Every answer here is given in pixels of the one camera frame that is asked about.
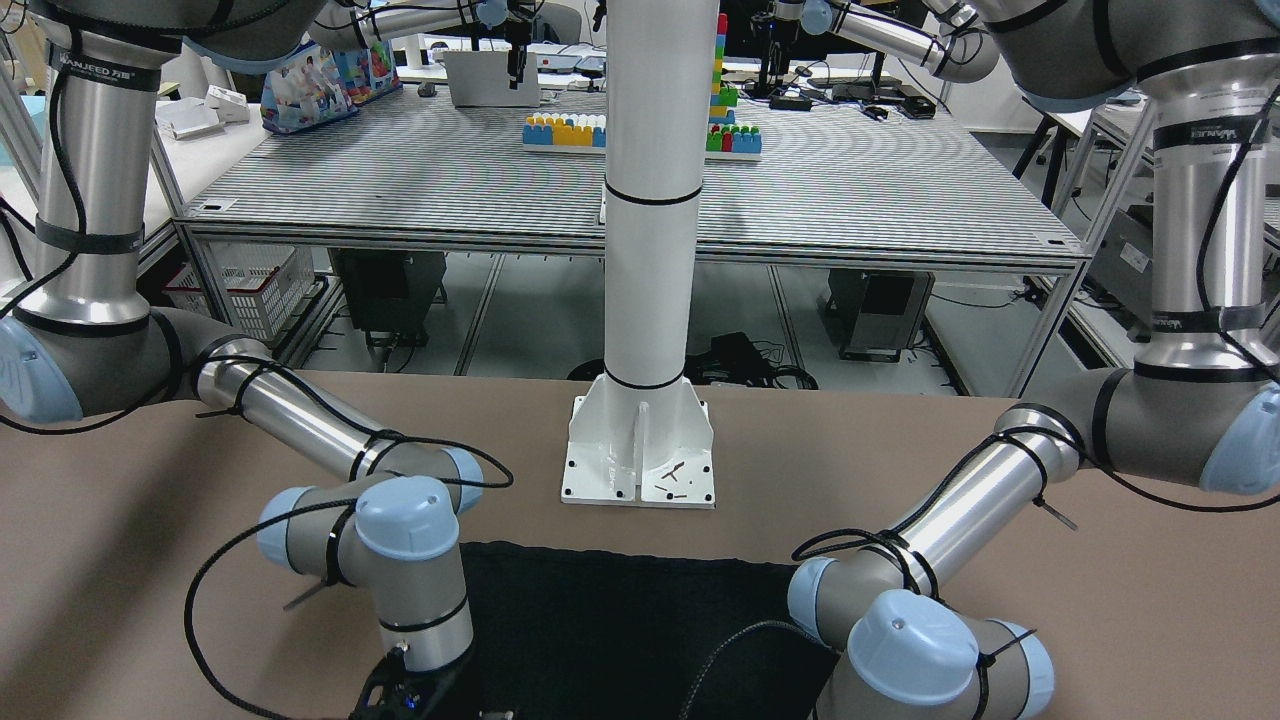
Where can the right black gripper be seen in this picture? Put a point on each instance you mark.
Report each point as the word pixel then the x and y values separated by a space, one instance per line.
pixel 443 696

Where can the black t-shirt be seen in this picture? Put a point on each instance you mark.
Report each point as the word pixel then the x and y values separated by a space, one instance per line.
pixel 563 634

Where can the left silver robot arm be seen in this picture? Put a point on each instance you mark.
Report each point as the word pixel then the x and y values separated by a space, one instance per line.
pixel 1198 407

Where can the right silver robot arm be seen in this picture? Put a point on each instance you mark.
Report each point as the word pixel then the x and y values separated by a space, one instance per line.
pixel 80 340

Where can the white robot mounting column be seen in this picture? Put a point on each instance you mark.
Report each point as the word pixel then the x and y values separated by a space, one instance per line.
pixel 641 436

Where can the black computer under bench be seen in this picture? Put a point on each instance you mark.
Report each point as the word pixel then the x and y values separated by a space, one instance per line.
pixel 389 292

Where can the white plastic basket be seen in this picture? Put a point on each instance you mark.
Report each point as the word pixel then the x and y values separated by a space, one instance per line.
pixel 265 283

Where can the colourful toy block row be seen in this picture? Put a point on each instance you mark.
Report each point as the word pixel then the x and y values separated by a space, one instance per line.
pixel 565 132

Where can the colourful printed bag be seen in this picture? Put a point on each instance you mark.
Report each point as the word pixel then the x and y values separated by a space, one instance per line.
pixel 316 86

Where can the grey computer under bench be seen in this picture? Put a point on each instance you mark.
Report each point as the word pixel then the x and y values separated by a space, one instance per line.
pixel 878 311

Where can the colourful toy block tower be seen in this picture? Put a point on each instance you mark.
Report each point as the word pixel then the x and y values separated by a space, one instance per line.
pixel 726 138

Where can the striped aluminium workbench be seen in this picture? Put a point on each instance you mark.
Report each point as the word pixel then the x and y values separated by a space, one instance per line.
pixel 833 188

